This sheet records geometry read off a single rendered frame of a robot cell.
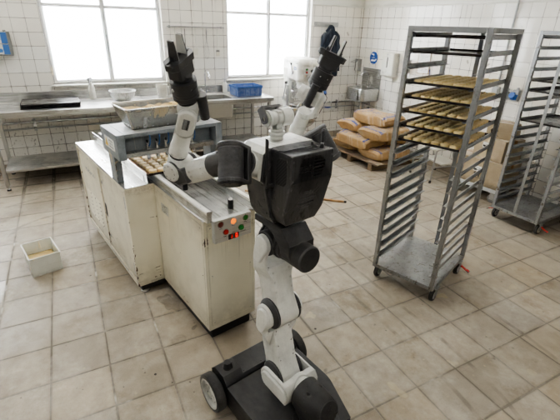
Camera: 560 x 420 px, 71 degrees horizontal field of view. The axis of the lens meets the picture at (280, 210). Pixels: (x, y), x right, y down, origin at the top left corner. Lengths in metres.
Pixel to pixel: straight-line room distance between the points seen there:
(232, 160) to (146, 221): 1.53
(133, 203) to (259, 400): 1.44
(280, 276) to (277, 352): 0.39
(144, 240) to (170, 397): 1.05
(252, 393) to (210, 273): 0.68
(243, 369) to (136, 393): 0.61
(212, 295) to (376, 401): 1.07
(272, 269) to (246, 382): 0.70
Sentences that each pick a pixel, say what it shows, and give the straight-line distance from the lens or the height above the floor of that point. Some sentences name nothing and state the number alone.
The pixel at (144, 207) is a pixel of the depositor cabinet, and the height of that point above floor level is 0.69.
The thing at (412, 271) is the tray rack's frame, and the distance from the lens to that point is 3.16.
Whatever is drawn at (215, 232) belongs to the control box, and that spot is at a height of 0.77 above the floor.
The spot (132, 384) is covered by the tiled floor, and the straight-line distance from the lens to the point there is 2.48.
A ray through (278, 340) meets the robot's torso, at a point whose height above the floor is 0.48.
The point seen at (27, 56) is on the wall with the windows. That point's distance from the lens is 5.84.
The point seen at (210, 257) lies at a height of 0.61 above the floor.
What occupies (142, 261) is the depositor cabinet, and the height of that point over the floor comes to 0.29.
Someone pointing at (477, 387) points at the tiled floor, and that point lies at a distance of 2.65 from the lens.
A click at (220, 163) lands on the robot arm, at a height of 1.36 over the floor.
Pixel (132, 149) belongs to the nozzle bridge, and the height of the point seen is 1.06.
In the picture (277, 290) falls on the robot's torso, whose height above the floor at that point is 0.76.
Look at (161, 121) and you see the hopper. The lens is 2.71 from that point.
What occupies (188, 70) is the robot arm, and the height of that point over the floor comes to 1.66.
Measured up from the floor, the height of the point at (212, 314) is 0.21.
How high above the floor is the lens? 1.80
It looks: 25 degrees down
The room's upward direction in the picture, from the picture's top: 2 degrees clockwise
